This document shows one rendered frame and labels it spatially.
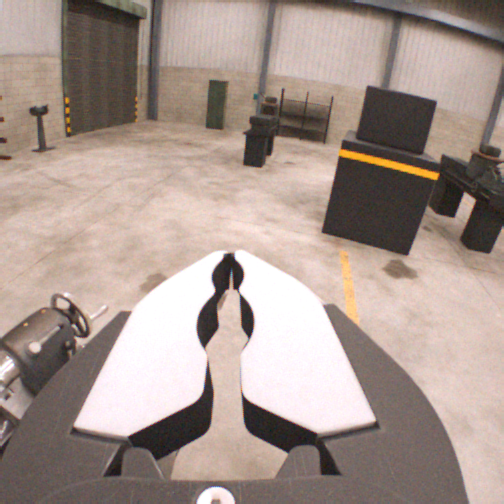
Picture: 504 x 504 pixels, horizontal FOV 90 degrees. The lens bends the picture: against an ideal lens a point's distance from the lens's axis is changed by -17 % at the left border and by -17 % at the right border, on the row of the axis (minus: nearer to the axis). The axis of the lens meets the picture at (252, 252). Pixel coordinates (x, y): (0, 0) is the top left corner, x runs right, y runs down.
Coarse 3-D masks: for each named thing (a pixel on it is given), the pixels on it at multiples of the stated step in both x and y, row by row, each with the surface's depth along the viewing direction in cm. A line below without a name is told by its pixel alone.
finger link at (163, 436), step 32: (224, 256) 11; (160, 288) 10; (192, 288) 9; (224, 288) 12; (128, 320) 8; (160, 320) 8; (192, 320) 8; (128, 352) 7; (160, 352) 7; (192, 352) 7; (96, 384) 6; (128, 384) 6; (160, 384) 6; (192, 384) 6; (96, 416) 6; (128, 416) 6; (160, 416) 6; (192, 416) 6; (160, 448) 6
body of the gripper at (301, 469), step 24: (144, 456) 5; (288, 456) 5; (312, 456) 5; (96, 480) 4; (120, 480) 4; (144, 480) 4; (168, 480) 4; (192, 480) 4; (240, 480) 4; (264, 480) 4; (288, 480) 4; (312, 480) 4; (336, 480) 4; (360, 480) 4
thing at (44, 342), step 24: (48, 312) 64; (72, 312) 72; (24, 336) 57; (48, 336) 59; (72, 336) 67; (0, 360) 54; (24, 360) 54; (48, 360) 60; (0, 384) 53; (24, 384) 65; (0, 408) 62; (24, 408) 61
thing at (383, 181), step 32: (384, 96) 332; (416, 96) 319; (384, 128) 349; (416, 128) 335; (352, 160) 344; (384, 160) 330; (416, 160) 318; (352, 192) 361; (384, 192) 347; (416, 192) 333; (352, 224) 378; (384, 224) 364; (416, 224) 349
